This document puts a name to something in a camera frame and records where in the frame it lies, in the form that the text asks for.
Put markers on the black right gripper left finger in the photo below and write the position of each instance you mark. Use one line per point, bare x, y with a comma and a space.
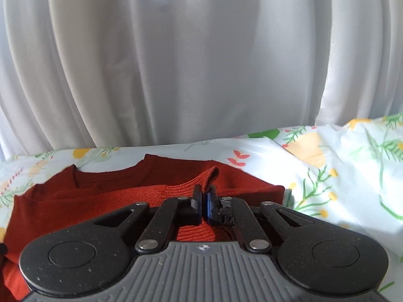
190, 208

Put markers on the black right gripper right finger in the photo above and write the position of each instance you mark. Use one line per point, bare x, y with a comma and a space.
218, 209

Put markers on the red knit garment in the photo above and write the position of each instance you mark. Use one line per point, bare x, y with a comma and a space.
72, 196

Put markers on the floral light blue bedsheet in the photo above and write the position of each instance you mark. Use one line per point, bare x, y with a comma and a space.
348, 175

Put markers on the white curtain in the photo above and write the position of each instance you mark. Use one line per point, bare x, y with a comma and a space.
103, 73

